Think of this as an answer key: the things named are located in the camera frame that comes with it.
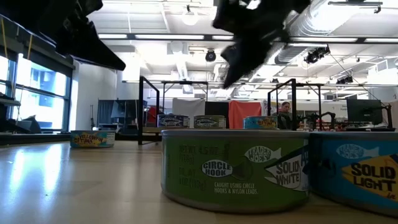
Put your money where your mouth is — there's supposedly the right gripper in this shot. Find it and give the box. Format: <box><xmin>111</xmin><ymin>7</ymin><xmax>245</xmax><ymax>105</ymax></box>
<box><xmin>213</xmin><ymin>0</ymin><xmax>285</xmax><ymax>90</ymax></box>

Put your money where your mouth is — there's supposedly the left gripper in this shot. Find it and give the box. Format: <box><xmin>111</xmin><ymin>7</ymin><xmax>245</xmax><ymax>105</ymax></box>
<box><xmin>52</xmin><ymin>0</ymin><xmax>127</xmax><ymax>72</ymax></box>

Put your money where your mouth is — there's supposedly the green tuna can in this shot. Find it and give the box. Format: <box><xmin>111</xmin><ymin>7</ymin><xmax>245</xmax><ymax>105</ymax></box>
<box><xmin>193</xmin><ymin>114</ymin><xmax>227</xmax><ymax>129</ymax></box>
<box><xmin>160</xmin><ymin>129</ymin><xmax>311</xmax><ymax>215</ymax></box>

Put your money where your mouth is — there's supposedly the blue tuna can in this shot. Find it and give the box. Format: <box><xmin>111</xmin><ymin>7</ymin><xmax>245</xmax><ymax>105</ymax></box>
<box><xmin>157</xmin><ymin>114</ymin><xmax>190</xmax><ymax>128</ymax></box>

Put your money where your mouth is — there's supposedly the orange-red hanging cloth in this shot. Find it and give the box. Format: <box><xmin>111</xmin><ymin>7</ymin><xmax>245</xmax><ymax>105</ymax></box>
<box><xmin>229</xmin><ymin>100</ymin><xmax>262</xmax><ymax>129</ymax></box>

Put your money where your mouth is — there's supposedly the black hanging cloth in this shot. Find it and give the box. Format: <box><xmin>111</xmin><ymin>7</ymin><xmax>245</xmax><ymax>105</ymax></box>
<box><xmin>205</xmin><ymin>101</ymin><xmax>230</xmax><ymax>116</ymax></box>

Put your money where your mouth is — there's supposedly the dark grey partition curtain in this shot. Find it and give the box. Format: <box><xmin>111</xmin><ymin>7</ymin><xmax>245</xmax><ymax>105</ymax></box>
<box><xmin>97</xmin><ymin>99</ymin><xmax>140</xmax><ymax>131</ymax></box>

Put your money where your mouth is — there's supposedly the round white ceiling lamp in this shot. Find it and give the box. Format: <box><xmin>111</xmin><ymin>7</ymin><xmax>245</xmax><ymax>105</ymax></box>
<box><xmin>182</xmin><ymin>8</ymin><xmax>200</xmax><ymax>27</ymax></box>

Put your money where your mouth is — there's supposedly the white hanging cloth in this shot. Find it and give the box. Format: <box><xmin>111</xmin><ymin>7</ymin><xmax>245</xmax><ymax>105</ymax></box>
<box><xmin>172</xmin><ymin>98</ymin><xmax>206</xmax><ymax>118</ymax></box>

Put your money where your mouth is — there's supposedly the black ceiling spotlight cluster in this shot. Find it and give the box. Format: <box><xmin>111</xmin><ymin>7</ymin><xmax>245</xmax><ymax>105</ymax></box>
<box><xmin>303</xmin><ymin>45</ymin><xmax>331</xmax><ymax>65</ymax></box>

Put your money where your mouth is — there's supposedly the person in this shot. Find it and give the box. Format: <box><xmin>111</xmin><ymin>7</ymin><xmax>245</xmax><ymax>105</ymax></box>
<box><xmin>277</xmin><ymin>101</ymin><xmax>295</xmax><ymax>130</ymax></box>

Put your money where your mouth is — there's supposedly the large glass window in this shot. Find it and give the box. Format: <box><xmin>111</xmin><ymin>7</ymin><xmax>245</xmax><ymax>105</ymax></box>
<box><xmin>0</xmin><ymin>52</ymin><xmax>73</xmax><ymax>132</ymax></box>

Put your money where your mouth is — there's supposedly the black computer monitor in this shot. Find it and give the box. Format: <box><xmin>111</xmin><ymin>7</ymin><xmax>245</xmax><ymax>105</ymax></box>
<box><xmin>346</xmin><ymin>98</ymin><xmax>383</xmax><ymax>126</ymax></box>

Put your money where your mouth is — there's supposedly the black desk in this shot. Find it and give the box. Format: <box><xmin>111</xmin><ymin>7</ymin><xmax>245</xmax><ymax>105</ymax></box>
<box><xmin>306</xmin><ymin>120</ymin><xmax>396</xmax><ymax>133</ymax></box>

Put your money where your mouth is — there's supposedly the black ceiling track light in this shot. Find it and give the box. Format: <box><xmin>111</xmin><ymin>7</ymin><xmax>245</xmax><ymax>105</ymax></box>
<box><xmin>328</xmin><ymin>1</ymin><xmax>384</xmax><ymax>15</ymax></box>

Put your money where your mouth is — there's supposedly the black overhead frame beam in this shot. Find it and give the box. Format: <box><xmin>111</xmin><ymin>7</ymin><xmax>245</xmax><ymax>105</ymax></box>
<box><xmin>98</xmin><ymin>32</ymin><xmax>398</xmax><ymax>45</ymax></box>

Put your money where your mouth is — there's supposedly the black background metal frame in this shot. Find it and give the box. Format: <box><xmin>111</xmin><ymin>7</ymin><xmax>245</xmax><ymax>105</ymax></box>
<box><xmin>160</xmin><ymin>80</ymin><xmax>210</xmax><ymax>103</ymax></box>

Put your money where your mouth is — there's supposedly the wooden shelf black metal frame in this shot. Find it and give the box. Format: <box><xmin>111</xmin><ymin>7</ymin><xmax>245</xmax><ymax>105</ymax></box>
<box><xmin>138</xmin><ymin>76</ymin><xmax>298</xmax><ymax>146</ymax></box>

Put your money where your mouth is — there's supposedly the silver ventilation duct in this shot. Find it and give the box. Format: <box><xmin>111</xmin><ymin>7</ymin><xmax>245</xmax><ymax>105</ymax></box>
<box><xmin>274</xmin><ymin>0</ymin><xmax>346</xmax><ymax>65</ymax></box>

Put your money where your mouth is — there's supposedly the black table frame rail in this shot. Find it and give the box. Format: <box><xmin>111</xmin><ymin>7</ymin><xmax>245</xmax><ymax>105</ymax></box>
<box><xmin>0</xmin><ymin>132</ymin><xmax>162</xmax><ymax>146</ymax></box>

